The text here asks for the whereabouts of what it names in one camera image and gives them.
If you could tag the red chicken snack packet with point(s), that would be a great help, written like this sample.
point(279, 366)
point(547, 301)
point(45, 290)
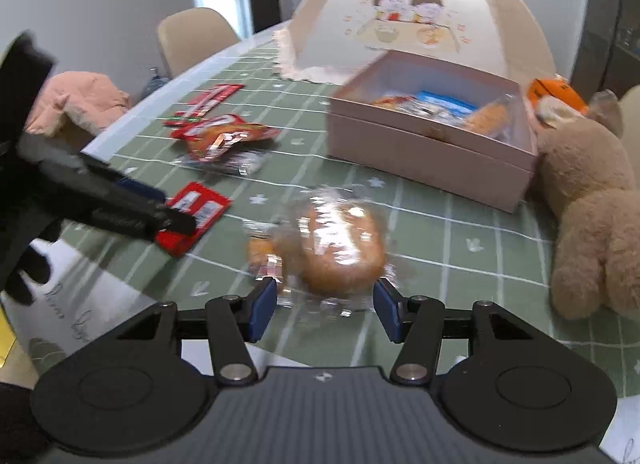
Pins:
point(220, 136)

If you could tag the brown plush toy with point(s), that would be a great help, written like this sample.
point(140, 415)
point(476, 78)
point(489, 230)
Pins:
point(590, 194)

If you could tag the dark glass cabinet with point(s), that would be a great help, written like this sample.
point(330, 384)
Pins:
point(610, 33)

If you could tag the pink cloth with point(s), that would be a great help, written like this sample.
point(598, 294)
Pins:
point(75, 93)

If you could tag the clear bread packet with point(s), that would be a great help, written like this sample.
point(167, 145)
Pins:
point(335, 244)

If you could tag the green checked tablecloth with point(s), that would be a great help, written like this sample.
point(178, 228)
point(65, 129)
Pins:
point(450, 244)

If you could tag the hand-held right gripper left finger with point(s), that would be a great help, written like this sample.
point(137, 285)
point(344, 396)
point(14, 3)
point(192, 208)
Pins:
point(262, 309)

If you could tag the long red snack packet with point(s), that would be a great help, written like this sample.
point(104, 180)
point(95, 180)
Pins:
point(225, 92)
point(192, 111)

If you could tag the blue snack packet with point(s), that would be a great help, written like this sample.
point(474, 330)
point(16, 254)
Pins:
point(445, 102)

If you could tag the printed mesh food cover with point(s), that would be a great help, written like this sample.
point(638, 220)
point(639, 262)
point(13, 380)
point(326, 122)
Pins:
point(325, 43)

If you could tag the long biscuit stick packet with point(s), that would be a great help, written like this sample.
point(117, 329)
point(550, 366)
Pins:
point(492, 116)

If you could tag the orange plush toy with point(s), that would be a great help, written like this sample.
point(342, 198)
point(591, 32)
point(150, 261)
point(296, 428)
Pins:
point(555, 88)

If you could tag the person's left hand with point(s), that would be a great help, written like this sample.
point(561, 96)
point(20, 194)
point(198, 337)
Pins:
point(30, 269)

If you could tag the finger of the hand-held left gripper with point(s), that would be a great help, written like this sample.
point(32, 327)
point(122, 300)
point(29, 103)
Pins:
point(135, 189)
point(140, 221)

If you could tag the clear small snack packet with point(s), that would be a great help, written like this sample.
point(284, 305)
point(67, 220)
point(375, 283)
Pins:
point(240, 163)

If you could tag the small red packet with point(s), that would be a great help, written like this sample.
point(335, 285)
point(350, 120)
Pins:
point(200, 204)

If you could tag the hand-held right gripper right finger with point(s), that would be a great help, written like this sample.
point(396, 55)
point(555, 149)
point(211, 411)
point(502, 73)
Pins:
point(387, 309)

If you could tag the pink cardboard box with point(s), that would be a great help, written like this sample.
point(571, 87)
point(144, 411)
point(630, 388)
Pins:
point(425, 158)

